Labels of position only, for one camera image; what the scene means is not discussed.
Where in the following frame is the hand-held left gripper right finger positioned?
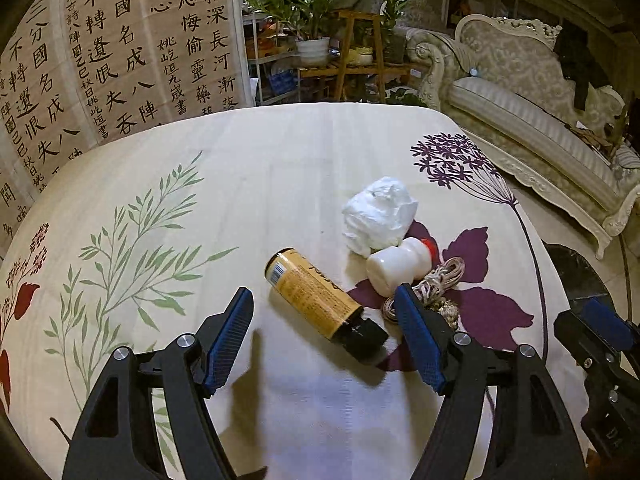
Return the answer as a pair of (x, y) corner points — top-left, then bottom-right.
(394, 282), (587, 480)

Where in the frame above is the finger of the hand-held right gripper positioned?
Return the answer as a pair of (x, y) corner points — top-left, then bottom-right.
(554, 310), (640, 461)
(580, 297), (640, 356)

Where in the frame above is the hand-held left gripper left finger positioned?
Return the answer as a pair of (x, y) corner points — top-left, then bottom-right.
(61, 287), (255, 480)

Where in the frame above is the beige rope bundle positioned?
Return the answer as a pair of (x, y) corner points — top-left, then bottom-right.
(382, 256), (466, 331)

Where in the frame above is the small white red-capped bottle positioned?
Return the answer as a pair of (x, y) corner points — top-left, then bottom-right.
(366, 237), (437, 297)

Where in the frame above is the yellow label bottle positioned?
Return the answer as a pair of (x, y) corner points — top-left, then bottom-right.
(263, 247), (390, 361)

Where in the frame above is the white plastic bag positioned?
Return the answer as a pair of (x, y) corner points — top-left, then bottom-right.
(342, 176), (420, 255)

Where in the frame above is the floral tablecloth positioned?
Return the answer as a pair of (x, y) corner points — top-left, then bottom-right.
(0, 102), (591, 480)

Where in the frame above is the pile of papers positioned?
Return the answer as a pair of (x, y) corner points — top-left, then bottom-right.
(567, 120), (621, 156)

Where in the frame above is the ornate cream sofa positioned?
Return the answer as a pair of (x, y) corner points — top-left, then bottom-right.
(417, 14), (640, 261)

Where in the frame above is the pothos plant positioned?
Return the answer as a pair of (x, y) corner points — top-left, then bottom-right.
(385, 87), (428, 108)

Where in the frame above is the black jacket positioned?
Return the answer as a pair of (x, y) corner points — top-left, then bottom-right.
(554, 25), (606, 103)

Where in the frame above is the wooden plant stand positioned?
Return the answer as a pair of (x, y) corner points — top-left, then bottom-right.
(300, 8), (416, 103)

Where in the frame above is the white plant pot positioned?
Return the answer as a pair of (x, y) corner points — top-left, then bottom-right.
(296, 36), (331, 67)

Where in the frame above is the leafy green plant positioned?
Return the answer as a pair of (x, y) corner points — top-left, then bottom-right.
(239, 0), (361, 41)

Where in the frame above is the metal wire rack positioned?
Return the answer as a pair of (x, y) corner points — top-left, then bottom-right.
(242, 10), (301, 108)

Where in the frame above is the calligraphy wall hanging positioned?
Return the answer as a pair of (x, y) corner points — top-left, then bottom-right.
(0, 0), (248, 261)

